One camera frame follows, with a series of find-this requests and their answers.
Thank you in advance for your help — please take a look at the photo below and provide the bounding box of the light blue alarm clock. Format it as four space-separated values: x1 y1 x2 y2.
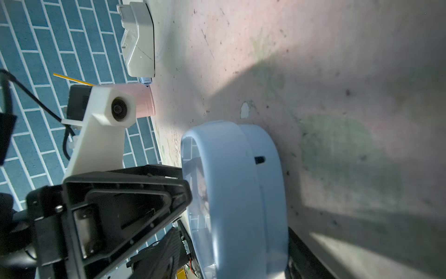
181 121 289 279

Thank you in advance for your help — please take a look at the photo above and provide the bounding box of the small blue white item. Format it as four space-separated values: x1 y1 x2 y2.
139 77 153 87

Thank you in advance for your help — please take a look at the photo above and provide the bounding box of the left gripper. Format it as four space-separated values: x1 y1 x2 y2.
1 165 192 279

